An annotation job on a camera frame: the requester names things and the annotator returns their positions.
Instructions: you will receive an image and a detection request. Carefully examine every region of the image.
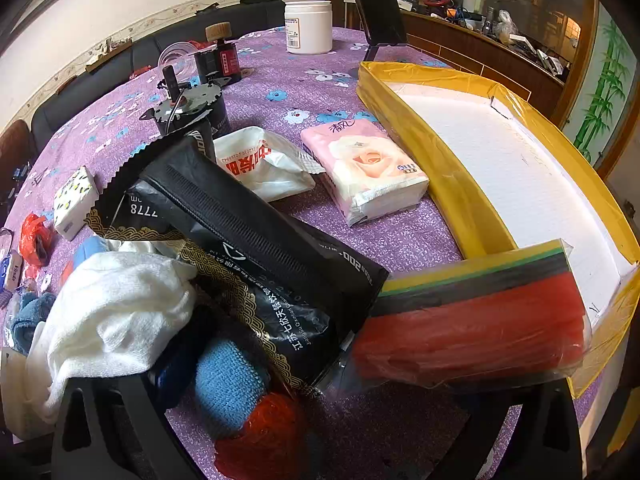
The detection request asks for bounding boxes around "red plastic bag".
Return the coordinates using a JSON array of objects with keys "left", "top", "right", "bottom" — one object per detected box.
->
[{"left": 18, "top": 214, "right": 53, "bottom": 268}]

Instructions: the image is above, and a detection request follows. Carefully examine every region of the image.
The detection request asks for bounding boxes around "white plastic jar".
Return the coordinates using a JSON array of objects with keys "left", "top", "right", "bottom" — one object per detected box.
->
[{"left": 284, "top": 0, "right": 333, "bottom": 55}]

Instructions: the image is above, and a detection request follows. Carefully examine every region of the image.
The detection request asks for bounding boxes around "bamboo painted panel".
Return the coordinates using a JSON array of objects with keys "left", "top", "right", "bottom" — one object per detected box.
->
[{"left": 568, "top": 4, "right": 637, "bottom": 166}]

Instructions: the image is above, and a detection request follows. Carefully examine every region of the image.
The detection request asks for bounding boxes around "white towel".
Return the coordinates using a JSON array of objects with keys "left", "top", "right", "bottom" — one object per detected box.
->
[{"left": 24, "top": 252, "right": 196, "bottom": 425}]

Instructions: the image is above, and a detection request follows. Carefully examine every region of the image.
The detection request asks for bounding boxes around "pink rose tissue pack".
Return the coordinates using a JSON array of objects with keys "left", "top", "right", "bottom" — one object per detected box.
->
[{"left": 300, "top": 119, "right": 430, "bottom": 226}]

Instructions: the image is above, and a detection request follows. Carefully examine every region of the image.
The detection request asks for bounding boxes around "wooden brick-pattern counter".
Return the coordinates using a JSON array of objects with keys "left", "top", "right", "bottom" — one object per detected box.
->
[{"left": 400, "top": 11, "right": 564, "bottom": 125}]

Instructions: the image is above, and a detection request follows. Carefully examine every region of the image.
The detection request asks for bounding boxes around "blue cloth with red net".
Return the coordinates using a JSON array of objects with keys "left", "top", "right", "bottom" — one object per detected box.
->
[{"left": 194, "top": 338, "right": 310, "bottom": 479}]

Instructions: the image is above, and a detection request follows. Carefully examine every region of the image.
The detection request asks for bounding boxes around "black phone on stand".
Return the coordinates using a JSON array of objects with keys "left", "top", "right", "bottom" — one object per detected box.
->
[{"left": 355, "top": 0, "right": 407, "bottom": 62}]

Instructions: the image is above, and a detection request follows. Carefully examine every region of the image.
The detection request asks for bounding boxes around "colourful sponge pack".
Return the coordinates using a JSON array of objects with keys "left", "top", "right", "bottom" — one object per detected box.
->
[{"left": 352, "top": 240, "right": 591, "bottom": 386}]

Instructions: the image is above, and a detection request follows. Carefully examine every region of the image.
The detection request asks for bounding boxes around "red black bottle cork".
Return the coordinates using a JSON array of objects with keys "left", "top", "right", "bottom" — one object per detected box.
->
[{"left": 194, "top": 22, "right": 242, "bottom": 87}]

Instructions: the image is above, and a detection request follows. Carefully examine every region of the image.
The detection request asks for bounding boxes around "white red-print plastic bag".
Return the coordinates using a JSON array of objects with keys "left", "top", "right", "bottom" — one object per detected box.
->
[{"left": 214, "top": 126, "right": 326, "bottom": 203}]

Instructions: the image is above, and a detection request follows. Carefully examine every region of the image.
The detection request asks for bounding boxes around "black round device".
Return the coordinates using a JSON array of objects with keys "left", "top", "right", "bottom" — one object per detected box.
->
[{"left": 139, "top": 65, "right": 231, "bottom": 139}]

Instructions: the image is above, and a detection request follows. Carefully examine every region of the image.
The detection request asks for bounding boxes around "black foil zip bag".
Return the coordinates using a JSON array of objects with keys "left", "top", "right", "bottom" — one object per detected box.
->
[{"left": 86, "top": 134, "right": 388, "bottom": 390}]

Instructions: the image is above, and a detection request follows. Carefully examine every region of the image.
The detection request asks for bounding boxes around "white dotted tissue box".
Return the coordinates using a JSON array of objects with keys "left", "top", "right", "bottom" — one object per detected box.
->
[{"left": 53, "top": 166, "right": 99, "bottom": 242}]

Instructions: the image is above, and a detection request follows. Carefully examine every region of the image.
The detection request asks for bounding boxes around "black leather sofa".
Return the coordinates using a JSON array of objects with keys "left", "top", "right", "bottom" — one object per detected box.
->
[{"left": 30, "top": 0, "right": 285, "bottom": 153}]

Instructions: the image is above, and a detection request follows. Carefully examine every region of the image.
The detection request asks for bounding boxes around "yellow shallow cardboard box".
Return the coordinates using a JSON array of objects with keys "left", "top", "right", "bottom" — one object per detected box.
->
[{"left": 357, "top": 62, "right": 639, "bottom": 396}]

